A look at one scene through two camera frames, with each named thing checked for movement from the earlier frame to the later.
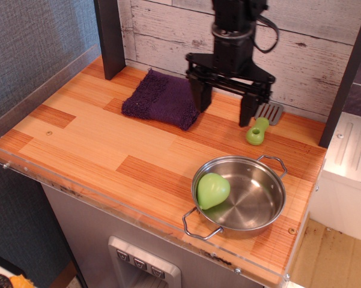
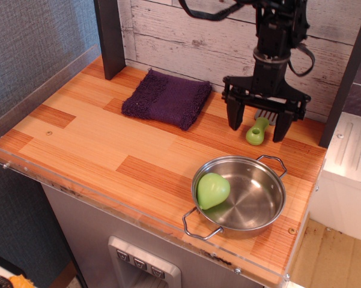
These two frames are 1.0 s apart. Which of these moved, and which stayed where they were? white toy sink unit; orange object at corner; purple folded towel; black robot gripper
Moved: black robot gripper
Stayed: white toy sink unit; orange object at corner; purple folded towel
